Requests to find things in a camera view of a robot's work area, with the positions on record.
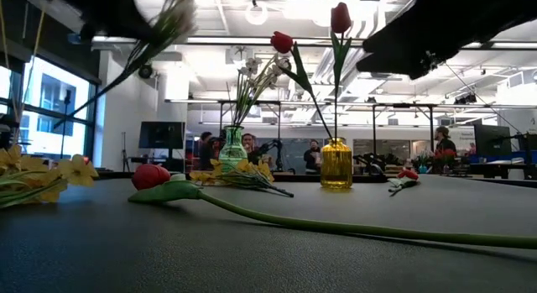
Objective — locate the green glass vase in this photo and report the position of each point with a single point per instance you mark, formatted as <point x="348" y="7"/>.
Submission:
<point x="233" y="152"/>

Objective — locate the black metal station frame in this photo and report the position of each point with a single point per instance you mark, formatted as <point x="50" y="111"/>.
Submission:
<point x="403" y="105"/>

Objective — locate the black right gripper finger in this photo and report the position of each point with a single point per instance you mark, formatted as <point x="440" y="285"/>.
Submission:
<point x="403" y="32"/>
<point x="398" y="66"/>

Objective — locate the red flower bouquet in pot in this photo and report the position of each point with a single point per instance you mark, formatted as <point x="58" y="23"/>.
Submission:
<point x="440" y="156"/>

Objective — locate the yellow glass vase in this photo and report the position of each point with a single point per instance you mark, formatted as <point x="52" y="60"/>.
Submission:
<point x="335" y="167"/>

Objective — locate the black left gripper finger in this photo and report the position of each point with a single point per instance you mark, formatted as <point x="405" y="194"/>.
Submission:
<point x="138" y="30"/>

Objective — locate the red artificial tulip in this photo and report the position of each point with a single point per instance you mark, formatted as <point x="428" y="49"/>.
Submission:
<point x="282" y="42"/>
<point x="149" y="176"/>
<point x="408" y="174"/>
<point x="340" y="18"/>

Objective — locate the black background robot arm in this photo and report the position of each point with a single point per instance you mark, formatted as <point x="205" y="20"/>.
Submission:
<point x="272" y="152"/>
<point x="369" y="163"/>

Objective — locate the thin black tripod stand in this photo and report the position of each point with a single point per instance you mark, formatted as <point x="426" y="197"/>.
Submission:
<point x="125" y="154"/>

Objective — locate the blue desk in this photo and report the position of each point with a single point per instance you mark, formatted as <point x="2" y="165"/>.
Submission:
<point x="503" y="160"/>

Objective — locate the black ceiling spotlight cluster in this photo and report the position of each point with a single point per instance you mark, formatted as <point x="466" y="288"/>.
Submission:
<point x="465" y="99"/>

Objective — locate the yellow artificial flower bunch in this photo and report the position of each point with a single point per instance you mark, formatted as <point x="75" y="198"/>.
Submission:
<point x="251" y="169"/>
<point x="77" y="169"/>

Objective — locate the person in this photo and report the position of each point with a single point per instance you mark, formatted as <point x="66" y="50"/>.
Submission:
<point x="312" y="156"/>
<point x="251" y="148"/>
<point x="444" y="142"/>
<point x="207" y="150"/>

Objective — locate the round black ceiling speaker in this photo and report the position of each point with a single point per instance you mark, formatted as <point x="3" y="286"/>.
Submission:
<point x="145" y="71"/>

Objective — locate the black computer monitor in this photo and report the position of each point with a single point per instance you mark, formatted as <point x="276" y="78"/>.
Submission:
<point x="491" y="139"/>

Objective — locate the black framed window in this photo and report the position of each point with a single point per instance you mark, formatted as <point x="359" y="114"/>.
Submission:
<point x="50" y="100"/>

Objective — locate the white artificial flower bunch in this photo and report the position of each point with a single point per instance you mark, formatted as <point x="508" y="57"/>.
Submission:
<point x="176" y="20"/>
<point x="251" y="66"/>

